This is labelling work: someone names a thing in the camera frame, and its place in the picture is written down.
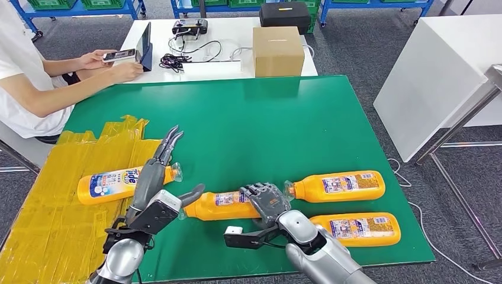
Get person's left hand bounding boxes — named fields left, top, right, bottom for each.
left=78, top=49, right=114, bottom=70

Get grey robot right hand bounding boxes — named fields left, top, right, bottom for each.
left=239, top=182, right=293, bottom=230

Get person's right hand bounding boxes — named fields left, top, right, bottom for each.
left=110, top=60, right=144, bottom=84

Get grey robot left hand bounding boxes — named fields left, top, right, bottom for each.
left=125, top=125, right=206, bottom=226

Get black smartphone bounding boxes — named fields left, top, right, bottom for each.
left=102, top=48, right=137, bottom=63

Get orange detergent bottle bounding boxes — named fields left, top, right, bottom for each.
left=307, top=212, right=402, bottom=249
left=178, top=191, right=263, bottom=222
left=283, top=170, right=387, bottom=204
left=76, top=162, right=184, bottom=206

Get tablet with blue cover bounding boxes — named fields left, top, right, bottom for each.
left=135, top=21, right=154, bottom=73

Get blue shelf cart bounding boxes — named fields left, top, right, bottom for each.
left=318, top=0, right=435, bottom=28
left=8, top=0, right=147, bottom=42
left=170, top=0, right=323, bottom=18

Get green plastic crate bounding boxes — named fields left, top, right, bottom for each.
left=191, top=0, right=229, bottom=8
left=229, top=0, right=268, bottom=9
left=307, top=0, right=321, bottom=34
left=26, top=0, right=78, bottom=11
left=80, top=0, right=127, bottom=11

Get black remote controller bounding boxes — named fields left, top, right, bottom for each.
left=172, top=18, right=208, bottom=41

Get person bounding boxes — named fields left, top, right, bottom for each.
left=0, top=0, right=145, bottom=140

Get black stool seat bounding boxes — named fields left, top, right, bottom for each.
left=34, top=134, right=62, bottom=145

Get white table steel legs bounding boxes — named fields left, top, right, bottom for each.
left=372, top=14, right=502, bottom=271
left=0, top=121, right=56, bottom=175

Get white desk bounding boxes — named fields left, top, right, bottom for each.
left=114, top=16, right=318, bottom=85

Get yellow tape patch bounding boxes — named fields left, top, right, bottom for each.
left=0, top=114, right=166, bottom=284

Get brown cardboard box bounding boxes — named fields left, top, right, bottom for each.
left=252, top=25, right=306, bottom=78

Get black hard case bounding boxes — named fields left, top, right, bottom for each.
left=259, top=1, right=313, bottom=36

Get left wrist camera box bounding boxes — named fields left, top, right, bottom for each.
left=125, top=189, right=184, bottom=237

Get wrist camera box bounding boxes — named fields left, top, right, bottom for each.
left=223, top=225, right=283, bottom=250
left=125, top=189, right=184, bottom=237

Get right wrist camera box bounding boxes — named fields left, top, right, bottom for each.
left=223, top=225, right=283, bottom=250

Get black cable bundle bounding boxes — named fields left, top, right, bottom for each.
left=159, top=53, right=193, bottom=74

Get black looping cable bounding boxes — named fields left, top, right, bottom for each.
left=168, top=33, right=223, bottom=63

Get white desk cable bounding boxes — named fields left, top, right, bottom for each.
left=204, top=43, right=254, bottom=62

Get white floor cable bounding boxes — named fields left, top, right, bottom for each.
left=387, top=157, right=493, bottom=284

